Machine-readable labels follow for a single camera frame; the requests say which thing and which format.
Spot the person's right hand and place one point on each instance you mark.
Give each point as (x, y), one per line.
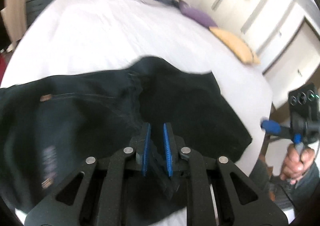
(296, 165)

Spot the white bed sheet mattress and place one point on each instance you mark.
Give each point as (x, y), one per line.
(72, 37)

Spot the yellow cushion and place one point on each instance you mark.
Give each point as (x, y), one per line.
(237, 45)

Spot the white wardrobe with handles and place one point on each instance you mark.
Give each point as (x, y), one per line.
(283, 33)

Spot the beige curtain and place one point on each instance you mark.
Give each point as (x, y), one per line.
(15, 20)

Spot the dark grey bedside table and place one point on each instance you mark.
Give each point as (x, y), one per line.
(34, 8)

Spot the black pants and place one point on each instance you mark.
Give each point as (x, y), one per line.
(68, 146)

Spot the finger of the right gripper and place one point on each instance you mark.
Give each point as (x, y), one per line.
(276, 130)
(297, 138)

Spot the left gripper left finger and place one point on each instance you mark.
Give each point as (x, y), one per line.
(143, 148)

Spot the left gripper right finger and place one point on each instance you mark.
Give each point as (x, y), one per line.
(172, 146)

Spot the purple cushion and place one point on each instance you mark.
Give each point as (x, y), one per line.
(197, 15)

